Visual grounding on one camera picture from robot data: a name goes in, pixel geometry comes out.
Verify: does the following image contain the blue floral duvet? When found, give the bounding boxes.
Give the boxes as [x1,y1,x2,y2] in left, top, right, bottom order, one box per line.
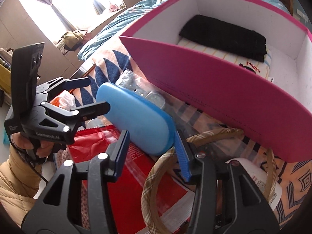
[77,0,290,61]

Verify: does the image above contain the striped white zipper pouch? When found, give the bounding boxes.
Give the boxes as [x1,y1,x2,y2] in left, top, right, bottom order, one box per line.
[177,38,275,81]

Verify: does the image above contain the orange patterned blanket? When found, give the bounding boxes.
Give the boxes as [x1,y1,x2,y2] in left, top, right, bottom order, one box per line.
[73,41,312,230]

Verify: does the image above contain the orange plastic bag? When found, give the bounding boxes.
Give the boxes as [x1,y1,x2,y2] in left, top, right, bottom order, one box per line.
[50,90,76,110]

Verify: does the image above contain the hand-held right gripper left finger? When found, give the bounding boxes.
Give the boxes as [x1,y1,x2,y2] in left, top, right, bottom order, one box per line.
[21,129,131,234]

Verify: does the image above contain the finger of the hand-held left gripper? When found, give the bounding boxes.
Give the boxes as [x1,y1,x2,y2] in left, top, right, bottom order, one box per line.
[36,77,91,103]
[40,101,111,137]

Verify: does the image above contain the yellow storage box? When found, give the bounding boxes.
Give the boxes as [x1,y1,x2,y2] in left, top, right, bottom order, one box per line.
[0,47,15,108]

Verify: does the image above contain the beige plaid headband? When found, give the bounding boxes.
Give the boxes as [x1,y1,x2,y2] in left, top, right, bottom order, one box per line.
[141,127,281,234]

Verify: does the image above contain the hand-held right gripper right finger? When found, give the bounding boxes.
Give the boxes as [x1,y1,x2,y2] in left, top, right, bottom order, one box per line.
[174,130,281,234]

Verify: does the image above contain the black knitted cloth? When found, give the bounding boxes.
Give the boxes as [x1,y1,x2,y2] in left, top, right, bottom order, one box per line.
[179,15,267,62]

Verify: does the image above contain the pile of clothes by window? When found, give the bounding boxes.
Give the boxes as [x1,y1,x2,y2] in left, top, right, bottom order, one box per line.
[56,29,92,56]

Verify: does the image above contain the pink knitted cloth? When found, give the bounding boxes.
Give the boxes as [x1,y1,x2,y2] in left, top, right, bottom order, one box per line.
[55,149,93,230]

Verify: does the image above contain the blue glasses case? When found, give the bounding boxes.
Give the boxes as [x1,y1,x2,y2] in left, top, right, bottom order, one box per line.
[96,82,176,156]

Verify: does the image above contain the wristwatch in clear bag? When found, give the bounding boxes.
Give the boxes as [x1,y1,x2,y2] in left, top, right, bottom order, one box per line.
[116,69,168,109]

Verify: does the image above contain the red plastic packet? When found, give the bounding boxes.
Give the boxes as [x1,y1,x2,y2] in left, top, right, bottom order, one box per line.
[67,124,193,234]

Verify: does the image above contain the person's left forearm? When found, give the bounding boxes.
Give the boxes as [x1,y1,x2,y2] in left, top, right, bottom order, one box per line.
[0,146,53,227]

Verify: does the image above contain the person's left hand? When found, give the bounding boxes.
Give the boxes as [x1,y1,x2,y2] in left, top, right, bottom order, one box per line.
[11,129,58,164]

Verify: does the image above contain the pink cardboard box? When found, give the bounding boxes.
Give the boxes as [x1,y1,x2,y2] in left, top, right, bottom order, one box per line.
[119,0,312,163]

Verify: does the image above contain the smartphone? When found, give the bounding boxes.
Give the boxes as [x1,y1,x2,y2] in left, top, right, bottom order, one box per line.
[69,62,96,81]

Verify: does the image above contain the white printed packet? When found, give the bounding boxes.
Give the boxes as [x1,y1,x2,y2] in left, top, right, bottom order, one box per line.
[225,158,283,211]

